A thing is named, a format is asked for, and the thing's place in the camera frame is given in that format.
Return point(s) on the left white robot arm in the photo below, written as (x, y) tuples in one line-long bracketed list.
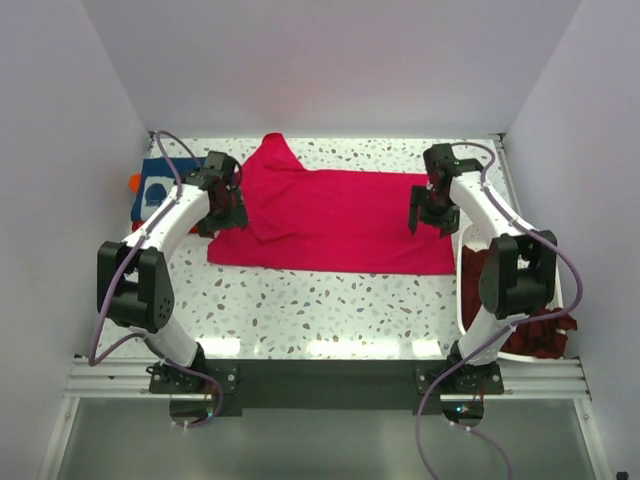
[(134, 288)]

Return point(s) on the white laundry basket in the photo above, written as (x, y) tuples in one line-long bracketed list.
[(472, 240)]

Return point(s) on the pink t shirt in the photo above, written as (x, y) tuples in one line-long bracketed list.
[(328, 220)]

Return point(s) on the dark red t shirt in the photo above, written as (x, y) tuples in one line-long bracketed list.
[(543, 340)]

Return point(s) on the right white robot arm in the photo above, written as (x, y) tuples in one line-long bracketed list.
[(519, 272)]

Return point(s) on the folded orange t shirt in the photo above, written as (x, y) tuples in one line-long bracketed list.
[(135, 182)]

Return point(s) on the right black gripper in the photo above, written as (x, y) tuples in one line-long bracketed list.
[(418, 197)]

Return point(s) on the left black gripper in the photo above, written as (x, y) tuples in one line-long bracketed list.
[(236, 217)]

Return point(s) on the silver aluminium frame rail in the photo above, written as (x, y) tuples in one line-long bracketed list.
[(126, 378)]

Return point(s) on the folded blue t shirt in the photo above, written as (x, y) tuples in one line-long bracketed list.
[(155, 182)]

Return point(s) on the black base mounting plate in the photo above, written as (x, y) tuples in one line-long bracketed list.
[(229, 387)]

